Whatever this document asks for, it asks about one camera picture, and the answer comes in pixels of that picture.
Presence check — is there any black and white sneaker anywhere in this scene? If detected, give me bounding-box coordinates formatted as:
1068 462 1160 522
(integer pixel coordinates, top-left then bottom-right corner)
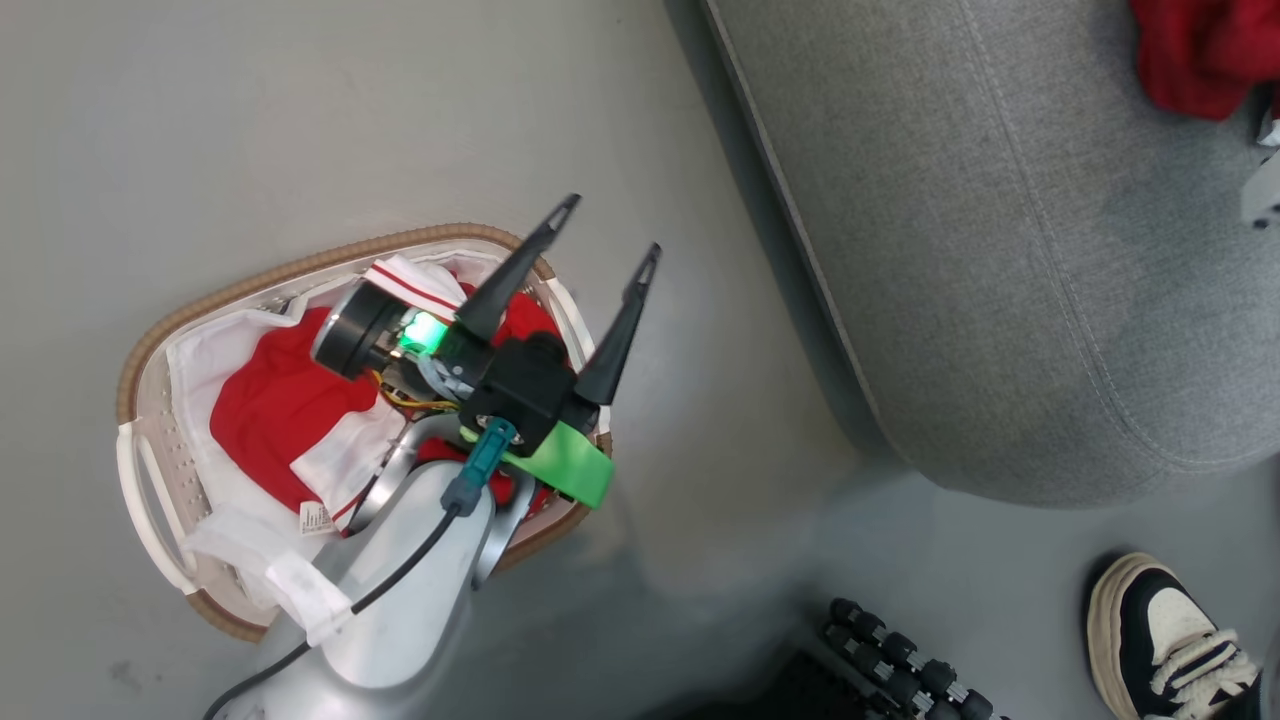
1086 552 1263 720

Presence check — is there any red and white garment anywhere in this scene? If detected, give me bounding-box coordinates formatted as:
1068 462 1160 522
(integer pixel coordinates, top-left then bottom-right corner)
208 254 577 537

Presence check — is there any black cable with teal connector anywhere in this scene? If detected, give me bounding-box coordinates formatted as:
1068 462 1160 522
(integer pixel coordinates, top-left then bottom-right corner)
203 418 521 720

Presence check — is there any white plastic laundry basket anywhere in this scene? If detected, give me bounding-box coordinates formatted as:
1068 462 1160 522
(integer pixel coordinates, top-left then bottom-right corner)
115 222 614 644

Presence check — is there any grey fabric sofa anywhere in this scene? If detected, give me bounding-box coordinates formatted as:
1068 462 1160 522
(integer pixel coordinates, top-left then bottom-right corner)
700 0 1280 509

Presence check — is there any red clothing piece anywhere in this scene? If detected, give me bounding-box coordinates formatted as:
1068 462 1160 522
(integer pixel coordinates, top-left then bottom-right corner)
1130 0 1280 123

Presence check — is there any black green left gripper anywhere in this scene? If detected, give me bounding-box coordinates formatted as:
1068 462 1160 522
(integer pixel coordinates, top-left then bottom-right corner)
438 193 663 510

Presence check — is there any yellow wire bundle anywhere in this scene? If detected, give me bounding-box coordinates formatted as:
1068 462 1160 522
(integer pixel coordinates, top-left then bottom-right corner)
372 372 461 414

